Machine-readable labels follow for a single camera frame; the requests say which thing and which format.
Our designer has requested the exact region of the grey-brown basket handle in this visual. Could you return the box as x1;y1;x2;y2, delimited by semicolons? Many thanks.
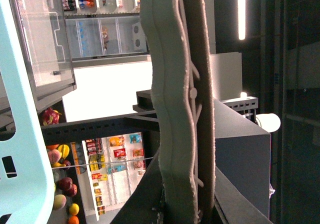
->
140;0;216;224

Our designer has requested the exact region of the light teal shopping basket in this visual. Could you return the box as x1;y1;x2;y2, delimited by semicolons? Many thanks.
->
0;0;54;224

